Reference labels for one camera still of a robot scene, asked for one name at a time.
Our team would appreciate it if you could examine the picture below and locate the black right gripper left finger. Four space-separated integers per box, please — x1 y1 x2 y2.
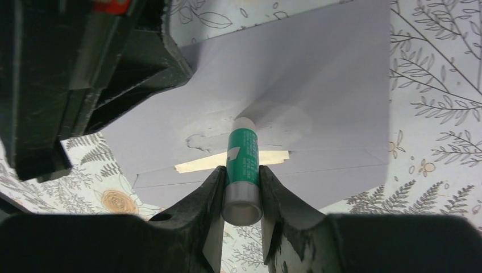
1 166 226 272

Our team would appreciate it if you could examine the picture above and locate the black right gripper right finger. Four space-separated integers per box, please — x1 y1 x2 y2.
259 166 481 272

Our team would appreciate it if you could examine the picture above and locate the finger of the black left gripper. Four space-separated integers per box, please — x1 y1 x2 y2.
60 1 193 140
1 1 93 181

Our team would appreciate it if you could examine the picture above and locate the green white glue stick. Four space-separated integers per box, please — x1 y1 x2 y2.
222 117 263 226

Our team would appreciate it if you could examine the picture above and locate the floral patterned table mat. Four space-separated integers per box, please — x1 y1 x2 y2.
1 1 481 272

